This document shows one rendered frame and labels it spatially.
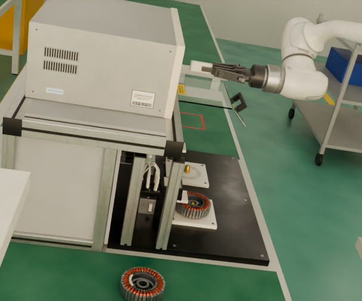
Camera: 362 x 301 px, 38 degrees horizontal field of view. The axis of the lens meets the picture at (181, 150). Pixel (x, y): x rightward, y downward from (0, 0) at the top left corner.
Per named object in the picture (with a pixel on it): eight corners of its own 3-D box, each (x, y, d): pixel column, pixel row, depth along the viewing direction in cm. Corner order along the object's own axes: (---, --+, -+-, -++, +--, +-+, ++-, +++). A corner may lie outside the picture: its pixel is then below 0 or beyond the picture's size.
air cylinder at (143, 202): (153, 201, 170) (156, 187, 167) (153, 214, 163) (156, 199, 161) (137, 199, 169) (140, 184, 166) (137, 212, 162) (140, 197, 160)
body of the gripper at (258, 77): (262, 92, 168) (233, 88, 167) (257, 83, 175) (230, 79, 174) (268, 70, 164) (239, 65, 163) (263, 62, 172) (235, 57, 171)
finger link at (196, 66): (210, 73, 168) (211, 74, 168) (189, 69, 167) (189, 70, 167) (212, 64, 167) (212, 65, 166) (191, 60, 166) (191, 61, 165)
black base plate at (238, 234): (236, 161, 211) (237, 156, 210) (267, 266, 154) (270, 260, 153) (118, 145, 205) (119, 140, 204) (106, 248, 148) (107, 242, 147)
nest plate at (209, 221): (211, 202, 175) (212, 199, 175) (216, 229, 162) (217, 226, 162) (166, 196, 174) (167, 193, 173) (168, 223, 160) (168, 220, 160)
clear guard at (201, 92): (235, 100, 198) (239, 85, 195) (245, 127, 177) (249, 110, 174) (149, 86, 194) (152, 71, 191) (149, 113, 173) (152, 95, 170)
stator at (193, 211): (206, 202, 173) (209, 192, 171) (210, 221, 163) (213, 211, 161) (173, 197, 172) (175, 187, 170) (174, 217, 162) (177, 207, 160)
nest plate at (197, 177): (204, 166, 197) (205, 164, 196) (208, 188, 184) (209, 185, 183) (164, 161, 195) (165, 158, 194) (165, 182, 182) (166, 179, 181)
